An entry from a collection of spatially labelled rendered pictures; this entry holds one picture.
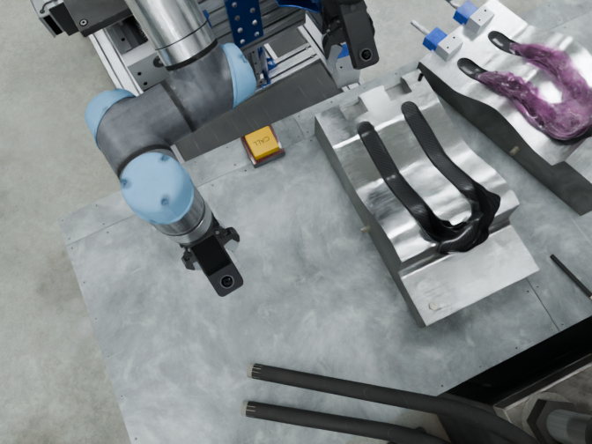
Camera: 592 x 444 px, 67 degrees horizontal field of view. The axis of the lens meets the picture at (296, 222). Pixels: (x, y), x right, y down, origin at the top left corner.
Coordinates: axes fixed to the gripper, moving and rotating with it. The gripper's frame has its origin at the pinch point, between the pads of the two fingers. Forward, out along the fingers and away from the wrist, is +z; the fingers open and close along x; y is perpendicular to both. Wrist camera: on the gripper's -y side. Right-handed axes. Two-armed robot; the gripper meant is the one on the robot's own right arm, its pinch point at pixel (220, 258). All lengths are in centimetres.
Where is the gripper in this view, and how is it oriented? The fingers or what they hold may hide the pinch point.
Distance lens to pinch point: 85.6
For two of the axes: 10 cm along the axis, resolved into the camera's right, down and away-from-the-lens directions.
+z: 0.3, 2.8, 9.6
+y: -5.5, -8.0, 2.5
